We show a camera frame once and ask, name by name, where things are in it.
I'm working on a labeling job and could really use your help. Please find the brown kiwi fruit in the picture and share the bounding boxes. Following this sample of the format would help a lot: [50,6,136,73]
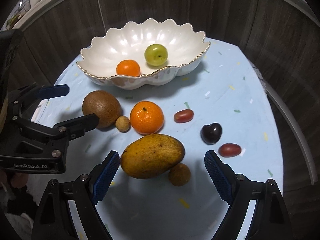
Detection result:
[82,90,122,128]

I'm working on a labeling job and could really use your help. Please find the small tan longan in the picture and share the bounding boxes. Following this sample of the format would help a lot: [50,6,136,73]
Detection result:
[115,116,131,132]

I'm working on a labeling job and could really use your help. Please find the large orange mandarin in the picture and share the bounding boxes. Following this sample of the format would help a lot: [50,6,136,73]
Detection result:
[130,101,164,135]

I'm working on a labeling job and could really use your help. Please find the red grape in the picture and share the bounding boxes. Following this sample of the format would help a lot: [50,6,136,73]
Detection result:
[174,109,194,123]
[218,143,242,158]

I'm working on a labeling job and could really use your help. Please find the yellow mango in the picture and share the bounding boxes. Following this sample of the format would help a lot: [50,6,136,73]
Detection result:
[120,134,185,179]

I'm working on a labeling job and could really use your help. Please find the brown longan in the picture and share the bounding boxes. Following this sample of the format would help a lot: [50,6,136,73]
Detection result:
[168,163,191,186]

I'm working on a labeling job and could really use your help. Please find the dark purple cherry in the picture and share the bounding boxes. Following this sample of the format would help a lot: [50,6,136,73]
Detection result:
[200,122,222,145]

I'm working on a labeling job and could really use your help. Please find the white scalloped ceramic bowl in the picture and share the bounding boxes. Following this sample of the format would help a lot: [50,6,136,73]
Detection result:
[76,18,210,90]

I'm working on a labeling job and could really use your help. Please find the small orange mandarin in bowl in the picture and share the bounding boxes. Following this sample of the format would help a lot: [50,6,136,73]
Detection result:
[116,60,140,77]

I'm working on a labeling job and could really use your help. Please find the light blue patterned tablecloth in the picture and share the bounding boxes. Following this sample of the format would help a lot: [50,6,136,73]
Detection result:
[24,36,284,240]

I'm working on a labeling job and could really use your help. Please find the green round plum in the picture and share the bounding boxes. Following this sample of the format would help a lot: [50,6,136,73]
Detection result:
[144,44,168,67]

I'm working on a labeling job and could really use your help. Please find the dark wood cabinet fronts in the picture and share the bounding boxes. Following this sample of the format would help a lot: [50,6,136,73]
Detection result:
[9,0,319,239]

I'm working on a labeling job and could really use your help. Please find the grey chair frame bar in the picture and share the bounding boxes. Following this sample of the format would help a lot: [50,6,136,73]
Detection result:
[265,81,318,185]

